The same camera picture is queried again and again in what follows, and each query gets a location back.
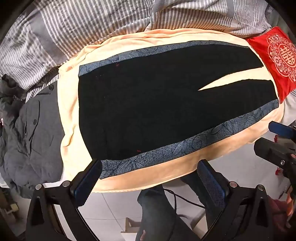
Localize black cable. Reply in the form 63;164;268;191
162;188;206;209

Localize small wooden stool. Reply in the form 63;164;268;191
124;217;142;233

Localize red embroidered cushion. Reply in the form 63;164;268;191
245;26;296;104

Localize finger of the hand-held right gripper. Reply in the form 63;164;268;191
253;138;296;168
268;121;295;138

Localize peach blanket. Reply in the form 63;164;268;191
58;29;287;194

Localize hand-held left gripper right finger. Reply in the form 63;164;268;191
196;159;276;241

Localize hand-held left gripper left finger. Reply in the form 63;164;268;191
25;159;103;241

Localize person's leg in jeans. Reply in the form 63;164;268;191
136;171;210;241

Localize black pants with blue stripes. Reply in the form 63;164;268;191
78;40;279;180

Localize dark grey jacket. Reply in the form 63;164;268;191
0;74;65;199

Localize grey striped duvet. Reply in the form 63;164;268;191
0;0;279;103

